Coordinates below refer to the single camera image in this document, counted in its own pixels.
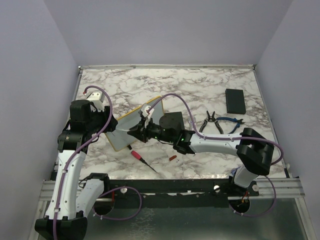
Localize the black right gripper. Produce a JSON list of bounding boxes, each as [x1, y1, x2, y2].
[[128, 116, 175, 144]]

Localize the yellow framed whiteboard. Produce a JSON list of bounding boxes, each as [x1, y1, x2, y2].
[[105, 96, 164, 152]]

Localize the red marker cap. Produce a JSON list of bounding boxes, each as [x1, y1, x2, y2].
[[169, 155, 177, 161]]

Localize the silver whiteboard marker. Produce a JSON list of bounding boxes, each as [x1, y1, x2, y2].
[[115, 128, 129, 133]]

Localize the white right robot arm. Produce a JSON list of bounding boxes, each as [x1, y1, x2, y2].
[[127, 112, 274, 196]]

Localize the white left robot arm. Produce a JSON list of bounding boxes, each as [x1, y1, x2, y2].
[[34, 97, 118, 240]]

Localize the black flat rectangular pad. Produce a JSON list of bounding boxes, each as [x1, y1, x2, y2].
[[159, 111, 185, 132]]

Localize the black rectangular box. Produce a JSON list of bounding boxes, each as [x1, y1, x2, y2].
[[225, 88, 246, 115]]

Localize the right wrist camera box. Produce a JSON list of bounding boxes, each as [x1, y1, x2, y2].
[[139, 104, 154, 128]]

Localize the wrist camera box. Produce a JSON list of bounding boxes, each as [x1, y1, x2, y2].
[[87, 91, 105, 112], [139, 104, 154, 128]]

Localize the red handled screwdriver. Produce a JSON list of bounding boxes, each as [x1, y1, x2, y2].
[[130, 150, 157, 173]]

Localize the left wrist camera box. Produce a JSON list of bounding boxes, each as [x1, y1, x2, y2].
[[87, 91, 105, 112]]

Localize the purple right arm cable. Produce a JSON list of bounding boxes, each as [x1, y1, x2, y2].
[[147, 93, 286, 217]]

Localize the black handled pliers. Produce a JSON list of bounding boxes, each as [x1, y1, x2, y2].
[[199, 110, 224, 134]]

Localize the black front mounting rail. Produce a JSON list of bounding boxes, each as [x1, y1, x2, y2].
[[81, 172, 251, 210]]

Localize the blue handled pliers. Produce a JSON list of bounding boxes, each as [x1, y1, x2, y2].
[[215, 116, 245, 135]]

